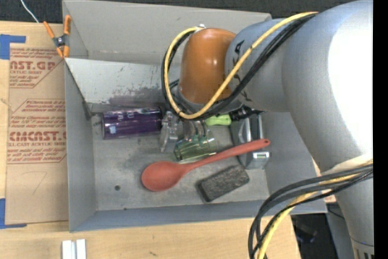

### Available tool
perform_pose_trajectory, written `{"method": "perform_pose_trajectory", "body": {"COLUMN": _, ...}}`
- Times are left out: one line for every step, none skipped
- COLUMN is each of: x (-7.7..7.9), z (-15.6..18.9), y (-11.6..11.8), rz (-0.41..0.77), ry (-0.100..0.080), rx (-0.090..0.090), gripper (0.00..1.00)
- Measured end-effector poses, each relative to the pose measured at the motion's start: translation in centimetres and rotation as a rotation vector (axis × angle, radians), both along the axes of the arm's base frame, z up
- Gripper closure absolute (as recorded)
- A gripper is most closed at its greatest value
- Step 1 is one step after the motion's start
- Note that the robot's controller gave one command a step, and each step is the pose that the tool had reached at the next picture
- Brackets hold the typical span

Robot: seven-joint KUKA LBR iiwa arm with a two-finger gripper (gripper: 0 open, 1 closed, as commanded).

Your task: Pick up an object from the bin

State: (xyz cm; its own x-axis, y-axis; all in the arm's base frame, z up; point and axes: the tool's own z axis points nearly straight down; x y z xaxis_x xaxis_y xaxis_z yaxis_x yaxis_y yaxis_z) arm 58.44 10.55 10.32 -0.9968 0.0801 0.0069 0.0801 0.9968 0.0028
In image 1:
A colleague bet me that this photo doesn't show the purple metal can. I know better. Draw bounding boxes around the purple metal can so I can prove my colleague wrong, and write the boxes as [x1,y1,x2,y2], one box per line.
[102,108,164,141]

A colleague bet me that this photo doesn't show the black cylinder on white bracket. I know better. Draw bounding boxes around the black cylinder on white bracket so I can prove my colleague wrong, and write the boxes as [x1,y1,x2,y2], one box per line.
[229,107,265,123]

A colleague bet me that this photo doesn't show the black rectangular sponge block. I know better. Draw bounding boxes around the black rectangular sponge block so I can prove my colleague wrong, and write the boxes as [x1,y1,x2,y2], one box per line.
[196,164,250,203]

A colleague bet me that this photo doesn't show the red silicone spoon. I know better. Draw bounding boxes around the red silicone spoon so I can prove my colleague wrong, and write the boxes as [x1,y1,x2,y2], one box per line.
[141,138,271,192]

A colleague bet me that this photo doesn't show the grey metal bin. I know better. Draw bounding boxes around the grey metal bin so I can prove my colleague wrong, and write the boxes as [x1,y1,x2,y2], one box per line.
[62,0,328,233]

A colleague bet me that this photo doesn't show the brown cardboard board red print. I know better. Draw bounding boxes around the brown cardboard board red print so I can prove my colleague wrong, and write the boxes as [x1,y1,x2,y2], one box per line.
[0,20,70,227]

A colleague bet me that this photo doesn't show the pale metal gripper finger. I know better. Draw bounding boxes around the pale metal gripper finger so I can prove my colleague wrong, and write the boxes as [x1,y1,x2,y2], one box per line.
[163,111,183,132]
[159,127,179,153]

